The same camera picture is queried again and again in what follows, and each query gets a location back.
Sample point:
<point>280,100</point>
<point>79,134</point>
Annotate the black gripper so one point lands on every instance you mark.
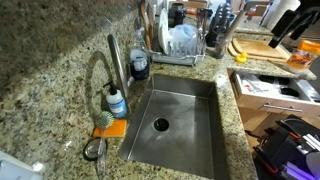
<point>310,6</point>

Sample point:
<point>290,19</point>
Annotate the open wooden drawer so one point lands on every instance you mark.
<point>273,98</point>

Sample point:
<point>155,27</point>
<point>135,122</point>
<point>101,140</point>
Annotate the chrome faucet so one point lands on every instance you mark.
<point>116,60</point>

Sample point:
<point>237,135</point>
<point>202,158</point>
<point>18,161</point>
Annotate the white paper towel roll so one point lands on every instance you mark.
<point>280,13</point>

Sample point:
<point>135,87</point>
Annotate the orange lid jar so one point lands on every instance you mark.
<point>301,57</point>

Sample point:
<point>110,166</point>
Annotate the wooden cutting board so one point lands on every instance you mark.
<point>260,48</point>

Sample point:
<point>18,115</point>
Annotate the yellow rubber duck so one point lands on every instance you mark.
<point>241,58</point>

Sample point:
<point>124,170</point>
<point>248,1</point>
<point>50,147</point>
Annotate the steel cylinder bottle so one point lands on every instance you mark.
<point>226,36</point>

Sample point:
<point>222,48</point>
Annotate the dark utensil holder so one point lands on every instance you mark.
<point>218,30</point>

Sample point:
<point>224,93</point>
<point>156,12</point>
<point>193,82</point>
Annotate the translucent plastic container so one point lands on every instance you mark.
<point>183,36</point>

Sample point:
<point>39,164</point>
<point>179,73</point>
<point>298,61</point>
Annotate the black travel mug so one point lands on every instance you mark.
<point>176,13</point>

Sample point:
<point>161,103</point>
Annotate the black equipment cart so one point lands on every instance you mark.
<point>286,150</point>

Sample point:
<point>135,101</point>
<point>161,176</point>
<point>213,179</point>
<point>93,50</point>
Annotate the grey dish rack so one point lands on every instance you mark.
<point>173,59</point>

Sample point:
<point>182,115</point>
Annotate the white plate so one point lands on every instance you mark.
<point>163,31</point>

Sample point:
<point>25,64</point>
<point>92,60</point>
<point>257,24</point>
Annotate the wooden utensil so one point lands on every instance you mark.
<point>144,20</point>

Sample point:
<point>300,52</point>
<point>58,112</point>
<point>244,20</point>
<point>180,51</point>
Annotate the clear dish soap bottle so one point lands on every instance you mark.
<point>139,63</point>

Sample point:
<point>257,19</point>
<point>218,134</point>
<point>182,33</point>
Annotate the stainless steel sink basin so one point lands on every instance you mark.
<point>180,146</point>

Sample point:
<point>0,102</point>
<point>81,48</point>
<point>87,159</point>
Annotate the blue dish soap bottle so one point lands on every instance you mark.
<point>116,104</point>

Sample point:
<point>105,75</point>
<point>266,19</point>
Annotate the orange sponge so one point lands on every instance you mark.
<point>117,129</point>

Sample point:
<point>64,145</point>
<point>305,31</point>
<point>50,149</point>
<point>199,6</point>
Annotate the round metal sink strainer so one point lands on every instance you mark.
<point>90,150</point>

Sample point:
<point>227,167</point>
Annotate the white plastic box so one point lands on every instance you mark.
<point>13,168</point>

